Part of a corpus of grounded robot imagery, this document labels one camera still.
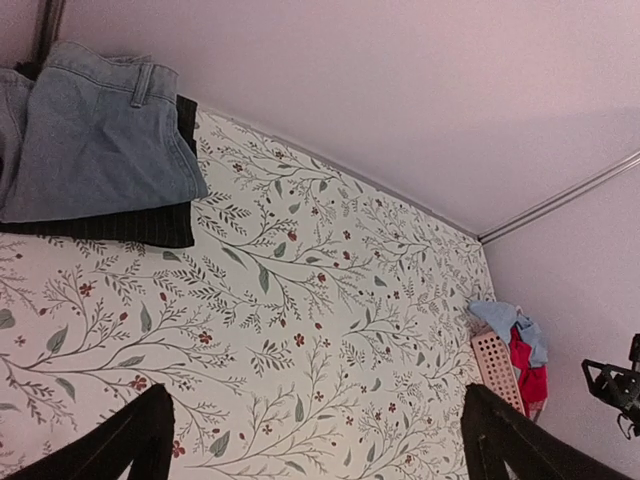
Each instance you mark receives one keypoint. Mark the floral patterned tablecloth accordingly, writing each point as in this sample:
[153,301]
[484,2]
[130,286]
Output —
[317,329]

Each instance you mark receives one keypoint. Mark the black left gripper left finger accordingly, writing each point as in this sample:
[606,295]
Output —
[137,439]

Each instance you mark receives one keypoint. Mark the pink perforated plastic basket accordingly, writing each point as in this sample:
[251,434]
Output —
[497,373]

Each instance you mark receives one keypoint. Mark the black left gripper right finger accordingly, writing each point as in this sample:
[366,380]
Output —
[498,439]

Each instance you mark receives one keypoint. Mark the aluminium frame post left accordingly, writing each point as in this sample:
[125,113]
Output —
[49,20]

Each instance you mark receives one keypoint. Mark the red t-shirt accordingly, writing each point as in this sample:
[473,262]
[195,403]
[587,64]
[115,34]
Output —
[532,381]

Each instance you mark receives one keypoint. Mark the folded light blue jeans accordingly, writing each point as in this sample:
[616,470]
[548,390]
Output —
[92,136]

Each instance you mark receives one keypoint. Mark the aluminium frame post right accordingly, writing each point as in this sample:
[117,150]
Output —
[560,199]

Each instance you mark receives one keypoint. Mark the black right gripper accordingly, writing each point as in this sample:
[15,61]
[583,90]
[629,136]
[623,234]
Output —
[617,387]

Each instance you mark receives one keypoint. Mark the aluminium frame post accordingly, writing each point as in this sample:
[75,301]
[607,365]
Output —
[560,199]
[49,20]

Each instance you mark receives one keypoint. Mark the light blue crumpled shirt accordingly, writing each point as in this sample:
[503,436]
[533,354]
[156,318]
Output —
[502,317]

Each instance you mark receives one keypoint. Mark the folded black striped garment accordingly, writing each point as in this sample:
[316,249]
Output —
[164,227]

